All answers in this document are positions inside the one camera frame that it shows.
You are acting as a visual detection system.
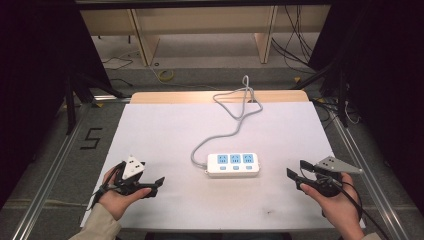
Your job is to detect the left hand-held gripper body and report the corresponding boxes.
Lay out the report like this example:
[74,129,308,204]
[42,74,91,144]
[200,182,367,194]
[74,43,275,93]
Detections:
[114,154,148,197]

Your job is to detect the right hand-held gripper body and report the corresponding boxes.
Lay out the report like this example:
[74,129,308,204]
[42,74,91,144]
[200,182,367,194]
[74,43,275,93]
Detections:
[307,155,364,198]

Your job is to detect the person's left hand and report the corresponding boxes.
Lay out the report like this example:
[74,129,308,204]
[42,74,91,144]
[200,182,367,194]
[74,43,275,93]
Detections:
[97,162,153,221]

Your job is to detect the person's right hand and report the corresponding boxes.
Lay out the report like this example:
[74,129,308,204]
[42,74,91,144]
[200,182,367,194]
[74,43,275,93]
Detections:
[299,173,364,236]

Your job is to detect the white table mat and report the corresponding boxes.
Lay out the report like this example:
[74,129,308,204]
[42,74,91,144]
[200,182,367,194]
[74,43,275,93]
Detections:
[79,101,366,232]

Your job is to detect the white power strip blue sockets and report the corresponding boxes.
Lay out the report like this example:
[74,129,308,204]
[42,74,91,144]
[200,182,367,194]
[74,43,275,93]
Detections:
[204,152,261,179]

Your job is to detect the black metal stand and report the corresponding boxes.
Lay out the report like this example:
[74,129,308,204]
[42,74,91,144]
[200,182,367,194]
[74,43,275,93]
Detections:
[292,58,352,128]
[64,71,125,136]

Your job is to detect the black curtain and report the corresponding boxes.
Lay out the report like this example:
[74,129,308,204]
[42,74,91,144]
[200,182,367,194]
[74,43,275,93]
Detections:
[0,0,113,211]
[308,0,424,206]

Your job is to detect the light wooden shelf unit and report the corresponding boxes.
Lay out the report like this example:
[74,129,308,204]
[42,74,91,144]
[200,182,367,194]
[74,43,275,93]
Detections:
[79,4,332,67]

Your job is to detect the aluminium floor rail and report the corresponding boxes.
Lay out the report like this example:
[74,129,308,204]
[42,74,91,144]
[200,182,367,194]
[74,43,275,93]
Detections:
[328,105,412,240]
[10,102,93,240]

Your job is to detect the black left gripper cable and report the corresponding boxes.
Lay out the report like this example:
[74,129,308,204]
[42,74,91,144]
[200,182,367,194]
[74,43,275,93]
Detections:
[85,162,122,212]

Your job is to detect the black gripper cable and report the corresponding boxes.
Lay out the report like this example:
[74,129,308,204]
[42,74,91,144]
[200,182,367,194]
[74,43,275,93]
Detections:
[328,178,392,240]
[85,162,122,212]

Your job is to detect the thin white cable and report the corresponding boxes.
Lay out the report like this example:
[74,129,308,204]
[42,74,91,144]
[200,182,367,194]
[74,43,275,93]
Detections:
[343,99,362,126]

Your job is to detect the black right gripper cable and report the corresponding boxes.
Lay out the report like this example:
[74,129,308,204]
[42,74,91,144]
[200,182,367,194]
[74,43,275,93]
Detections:
[328,178,392,240]

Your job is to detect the grey power strip cable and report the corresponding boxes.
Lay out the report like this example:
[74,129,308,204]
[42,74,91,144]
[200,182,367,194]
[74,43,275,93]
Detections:
[190,74,264,168]

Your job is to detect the thin black floor cable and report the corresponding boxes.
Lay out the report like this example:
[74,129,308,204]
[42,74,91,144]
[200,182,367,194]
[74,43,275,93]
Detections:
[100,55,135,72]

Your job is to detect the bundle of black floor cables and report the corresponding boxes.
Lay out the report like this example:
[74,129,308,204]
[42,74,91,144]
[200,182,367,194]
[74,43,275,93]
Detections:
[270,4,317,75]

